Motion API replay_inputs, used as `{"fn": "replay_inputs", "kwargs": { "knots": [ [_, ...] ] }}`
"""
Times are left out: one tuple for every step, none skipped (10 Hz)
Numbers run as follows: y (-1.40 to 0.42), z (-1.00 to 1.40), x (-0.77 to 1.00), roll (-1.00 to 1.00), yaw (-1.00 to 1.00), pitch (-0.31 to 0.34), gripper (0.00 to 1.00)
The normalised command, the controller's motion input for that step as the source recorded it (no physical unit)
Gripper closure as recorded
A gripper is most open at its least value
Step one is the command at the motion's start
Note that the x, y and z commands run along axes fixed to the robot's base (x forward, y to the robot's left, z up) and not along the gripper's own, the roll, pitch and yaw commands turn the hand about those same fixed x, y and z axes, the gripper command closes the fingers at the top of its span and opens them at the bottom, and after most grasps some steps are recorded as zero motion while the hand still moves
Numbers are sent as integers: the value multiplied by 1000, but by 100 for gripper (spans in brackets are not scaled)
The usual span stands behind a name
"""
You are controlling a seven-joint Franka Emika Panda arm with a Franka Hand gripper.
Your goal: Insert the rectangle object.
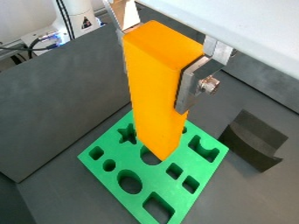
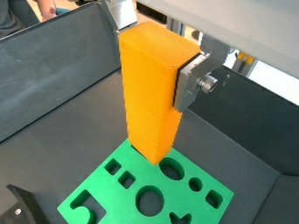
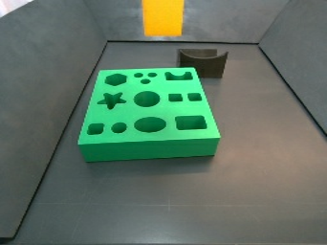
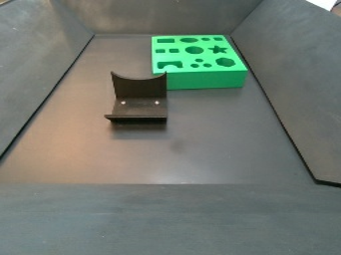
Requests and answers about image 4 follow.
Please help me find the green shape sorter block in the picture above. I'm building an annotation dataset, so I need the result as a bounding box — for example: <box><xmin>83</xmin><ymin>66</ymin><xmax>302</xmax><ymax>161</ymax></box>
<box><xmin>151</xmin><ymin>35</ymin><xmax>247</xmax><ymax>90</ymax></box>

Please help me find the black curved holder stand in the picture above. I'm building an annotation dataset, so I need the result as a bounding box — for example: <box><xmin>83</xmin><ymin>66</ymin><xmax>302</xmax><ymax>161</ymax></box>
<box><xmin>105</xmin><ymin>72</ymin><xmax>168</xmax><ymax>122</ymax></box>

